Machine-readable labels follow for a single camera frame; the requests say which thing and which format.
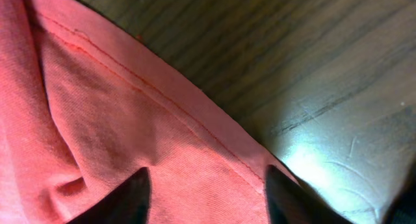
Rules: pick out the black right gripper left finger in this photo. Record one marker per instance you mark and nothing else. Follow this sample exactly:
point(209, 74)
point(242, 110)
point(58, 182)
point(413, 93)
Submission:
point(129, 203)

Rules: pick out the black folded garment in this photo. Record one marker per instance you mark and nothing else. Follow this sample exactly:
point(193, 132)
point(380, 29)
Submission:
point(402, 209)

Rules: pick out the orange t-shirt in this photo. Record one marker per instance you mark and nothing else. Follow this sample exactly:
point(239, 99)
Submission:
point(84, 106)

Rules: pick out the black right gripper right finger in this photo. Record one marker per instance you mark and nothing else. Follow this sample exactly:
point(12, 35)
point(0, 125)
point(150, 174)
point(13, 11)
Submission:
point(289, 203)

